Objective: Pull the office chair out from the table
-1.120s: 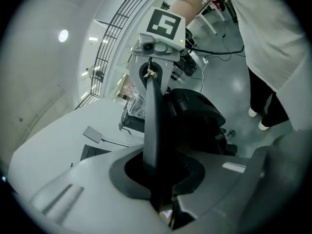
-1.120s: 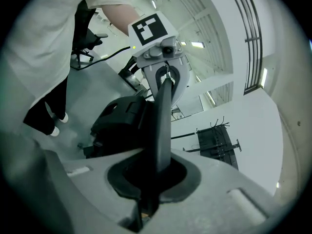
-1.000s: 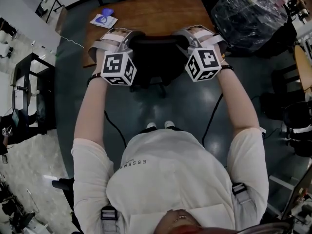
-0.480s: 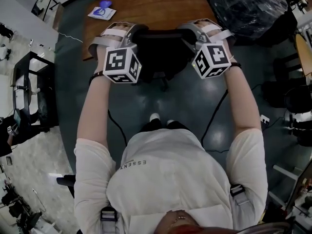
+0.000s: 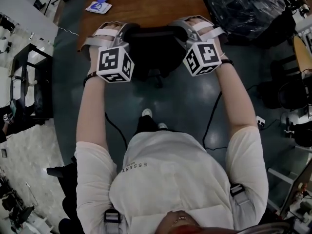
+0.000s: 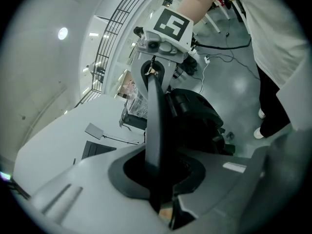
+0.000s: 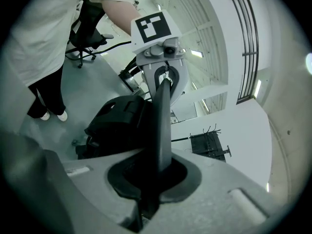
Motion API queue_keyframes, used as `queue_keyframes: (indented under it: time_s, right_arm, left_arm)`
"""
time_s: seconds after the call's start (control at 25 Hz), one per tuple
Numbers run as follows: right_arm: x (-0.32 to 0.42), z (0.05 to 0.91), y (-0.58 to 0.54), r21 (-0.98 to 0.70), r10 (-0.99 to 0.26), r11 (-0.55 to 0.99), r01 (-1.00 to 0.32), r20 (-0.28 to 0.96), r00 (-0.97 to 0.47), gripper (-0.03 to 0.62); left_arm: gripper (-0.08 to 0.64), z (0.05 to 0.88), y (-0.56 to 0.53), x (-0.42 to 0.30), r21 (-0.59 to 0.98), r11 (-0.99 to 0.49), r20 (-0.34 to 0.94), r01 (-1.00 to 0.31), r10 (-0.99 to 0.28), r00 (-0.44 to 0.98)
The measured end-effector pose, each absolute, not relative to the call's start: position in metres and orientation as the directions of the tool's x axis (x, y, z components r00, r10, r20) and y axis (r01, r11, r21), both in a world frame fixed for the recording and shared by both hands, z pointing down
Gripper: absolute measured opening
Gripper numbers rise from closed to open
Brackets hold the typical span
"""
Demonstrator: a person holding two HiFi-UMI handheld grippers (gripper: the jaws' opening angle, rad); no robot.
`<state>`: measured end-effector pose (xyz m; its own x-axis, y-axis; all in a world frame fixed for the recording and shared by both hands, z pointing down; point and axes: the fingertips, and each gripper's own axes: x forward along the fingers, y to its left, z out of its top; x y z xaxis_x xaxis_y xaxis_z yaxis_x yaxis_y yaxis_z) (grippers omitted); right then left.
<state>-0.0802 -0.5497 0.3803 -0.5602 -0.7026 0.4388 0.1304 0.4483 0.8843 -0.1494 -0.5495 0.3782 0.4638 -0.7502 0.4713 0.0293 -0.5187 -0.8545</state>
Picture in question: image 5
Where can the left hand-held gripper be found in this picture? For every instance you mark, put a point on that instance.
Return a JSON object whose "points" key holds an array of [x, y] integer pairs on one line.
{"points": [[111, 62]]}

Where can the person's neck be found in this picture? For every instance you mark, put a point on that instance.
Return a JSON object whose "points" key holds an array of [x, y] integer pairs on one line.
{"points": [[178, 225]]}

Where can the white power strip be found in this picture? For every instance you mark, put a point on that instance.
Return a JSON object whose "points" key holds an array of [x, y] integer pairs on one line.
{"points": [[260, 122]]}

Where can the person's right forearm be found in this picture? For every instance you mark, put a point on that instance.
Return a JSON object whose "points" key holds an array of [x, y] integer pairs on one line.
{"points": [[234, 96]]}

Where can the plastic-wrapped black pallet load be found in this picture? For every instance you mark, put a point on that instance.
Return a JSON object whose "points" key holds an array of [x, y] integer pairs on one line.
{"points": [[248, 8]]}

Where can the black metal frame table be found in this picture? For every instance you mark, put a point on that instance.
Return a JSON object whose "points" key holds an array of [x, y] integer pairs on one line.
{"points": [[42, 94]]}

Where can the person's white shirt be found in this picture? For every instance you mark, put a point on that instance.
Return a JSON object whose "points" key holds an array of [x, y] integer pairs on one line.
{"points": [[170, 179]]}

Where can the blue white pamphlet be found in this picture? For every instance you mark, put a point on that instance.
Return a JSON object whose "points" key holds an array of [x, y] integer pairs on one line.
{"points": [[100, 8]]}

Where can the white desk frame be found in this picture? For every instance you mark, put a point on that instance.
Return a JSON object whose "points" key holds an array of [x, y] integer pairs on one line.
{"points": [[280, 175]]}

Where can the person's black trousers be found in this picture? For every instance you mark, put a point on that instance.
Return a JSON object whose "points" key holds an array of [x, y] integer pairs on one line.
{"points": [[148, 124]]}

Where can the brown wooden desk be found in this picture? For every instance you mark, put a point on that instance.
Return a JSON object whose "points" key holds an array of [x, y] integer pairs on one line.
{"points": [[151, 6]]}

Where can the person's right hand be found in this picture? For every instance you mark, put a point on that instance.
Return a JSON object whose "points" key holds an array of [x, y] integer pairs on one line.
{"points": [[196, 21]]}

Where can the grey head mount rim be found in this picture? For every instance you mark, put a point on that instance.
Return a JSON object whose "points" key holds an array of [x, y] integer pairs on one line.
{"points": [[263, 228]]}

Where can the person's left forearm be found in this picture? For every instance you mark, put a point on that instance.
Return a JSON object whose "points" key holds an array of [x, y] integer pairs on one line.
{"points": [[92, 111]]}

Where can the person's white shoe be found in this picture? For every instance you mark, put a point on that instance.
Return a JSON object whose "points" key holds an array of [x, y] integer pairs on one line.
{"points": [[162, 125], [147, 112]]}

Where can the light wooden round table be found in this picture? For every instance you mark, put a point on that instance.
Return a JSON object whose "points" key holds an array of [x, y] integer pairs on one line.
{"points": [[302, 55]]}

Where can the black flat monitor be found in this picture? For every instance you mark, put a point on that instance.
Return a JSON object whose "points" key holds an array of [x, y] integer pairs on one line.
{"points": [[297, 191]]}

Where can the black mesh office chair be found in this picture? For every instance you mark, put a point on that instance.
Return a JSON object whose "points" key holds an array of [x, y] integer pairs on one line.
{"points": [[156, 50]]}

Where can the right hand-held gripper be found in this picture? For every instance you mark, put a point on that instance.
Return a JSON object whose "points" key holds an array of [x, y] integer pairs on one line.
{"points": [[204, 55]]}

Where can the person's left hand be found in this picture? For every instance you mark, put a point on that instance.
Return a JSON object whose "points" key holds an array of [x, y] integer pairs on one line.
{"points": [[93, 60]]}

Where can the person's right white shoe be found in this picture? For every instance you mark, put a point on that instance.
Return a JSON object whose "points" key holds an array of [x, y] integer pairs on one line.
{"points": [[162, 125]]}

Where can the black round chair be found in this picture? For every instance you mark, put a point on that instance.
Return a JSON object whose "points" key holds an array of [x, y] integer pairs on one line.
{"points": [[292, 96]]}

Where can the person's left white shoe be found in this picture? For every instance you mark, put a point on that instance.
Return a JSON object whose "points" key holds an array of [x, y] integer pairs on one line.
{"points": [[147, 112]]}

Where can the black wrist band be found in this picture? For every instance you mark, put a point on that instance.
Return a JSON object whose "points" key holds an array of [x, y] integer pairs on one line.
{"points": [[228, 62]]}

